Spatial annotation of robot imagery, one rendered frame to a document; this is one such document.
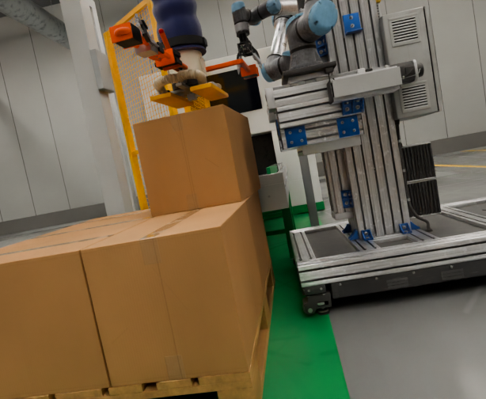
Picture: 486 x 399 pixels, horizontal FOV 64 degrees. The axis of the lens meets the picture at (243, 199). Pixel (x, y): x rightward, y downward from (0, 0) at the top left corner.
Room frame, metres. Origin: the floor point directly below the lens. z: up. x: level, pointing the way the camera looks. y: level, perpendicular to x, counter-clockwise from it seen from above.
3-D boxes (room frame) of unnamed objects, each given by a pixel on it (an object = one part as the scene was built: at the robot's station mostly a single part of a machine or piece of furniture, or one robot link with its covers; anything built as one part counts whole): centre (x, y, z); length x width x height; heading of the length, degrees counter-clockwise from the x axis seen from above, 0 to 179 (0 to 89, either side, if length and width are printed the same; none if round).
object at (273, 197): (2.28, 0.09, 0.47); 0.70 x 0.03 x 0.15; 82
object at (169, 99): (1.93, 0.24, 1.07); 0.34 x 0.10 x 0.05; 168
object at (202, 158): (1.91, 0.14, 0.74); 0.60 x 0.40 x 0.40; 169
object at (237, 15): (2.13, -0.17, 1.48); 0.09 x 0.08 x 0.11; 140
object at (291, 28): (1.73, -0.38, 1.20); 0.13 x 0.12 x 0.14; 21
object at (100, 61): (3.14, 0.90, 1.62); 0.20 x 0.05 x 0.30; 172
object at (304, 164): (2.78, -0.48, 0.50); 0.07 x 0.07 x 1.00; 82
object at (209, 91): (1.89, 0.06, 1.07); 0.34 x 0.10 x 0.05; 168
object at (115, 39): (1.33, 0.28, 1.18); 0.08 x 0.07 x 0.05; 168
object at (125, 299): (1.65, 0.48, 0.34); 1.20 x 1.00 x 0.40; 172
